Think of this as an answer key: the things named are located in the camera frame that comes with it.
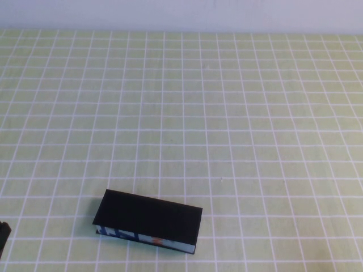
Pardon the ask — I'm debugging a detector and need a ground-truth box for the black printed glasses case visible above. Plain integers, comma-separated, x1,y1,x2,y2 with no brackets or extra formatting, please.
92,189,204,254

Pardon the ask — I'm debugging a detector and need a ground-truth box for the green checked tablecloth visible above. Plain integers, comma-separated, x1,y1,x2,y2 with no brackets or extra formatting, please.
0,28,363,272

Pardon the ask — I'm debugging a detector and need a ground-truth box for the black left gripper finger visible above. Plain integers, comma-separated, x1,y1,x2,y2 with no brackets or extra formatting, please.
0,220,12,256

